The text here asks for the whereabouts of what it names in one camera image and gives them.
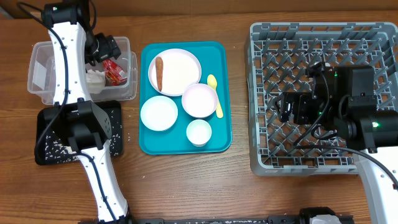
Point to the black plastic tray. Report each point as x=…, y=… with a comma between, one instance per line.
x=39, y=152

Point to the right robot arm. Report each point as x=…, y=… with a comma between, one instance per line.
x=342, y=100

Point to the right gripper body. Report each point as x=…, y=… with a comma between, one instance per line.
x=306, y=111

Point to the white rice pile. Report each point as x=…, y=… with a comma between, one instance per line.
x=56, y=153

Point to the teal serving tray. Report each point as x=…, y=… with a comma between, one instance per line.
x=212, y=57

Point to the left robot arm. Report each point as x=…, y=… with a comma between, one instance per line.
x=74, y=118

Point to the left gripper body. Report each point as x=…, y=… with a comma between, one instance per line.
x=99, y=48

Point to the white napkin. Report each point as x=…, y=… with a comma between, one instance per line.
x=95, y=81

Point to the small white bowl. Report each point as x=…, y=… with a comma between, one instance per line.
x=159, y=113

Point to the yellow plastic spoon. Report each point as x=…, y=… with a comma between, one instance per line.
x=211, y=81

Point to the large white plate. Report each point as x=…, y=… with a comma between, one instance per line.
x=181, y=69

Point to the brown sausage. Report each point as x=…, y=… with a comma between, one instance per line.
x=159, y=67

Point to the large white bowl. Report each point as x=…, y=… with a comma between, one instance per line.
x=199, y=100

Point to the red snack wrapper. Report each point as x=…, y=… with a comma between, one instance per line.
x=114, y=73

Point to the clear plastic storage bin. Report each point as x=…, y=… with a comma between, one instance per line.
x=41, y=75

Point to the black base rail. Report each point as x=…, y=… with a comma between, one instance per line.
x=305, y=216

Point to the white cup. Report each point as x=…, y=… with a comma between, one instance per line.
x=199, y=132

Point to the grey dishwasher rack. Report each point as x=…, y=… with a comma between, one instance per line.
x=277, y=54

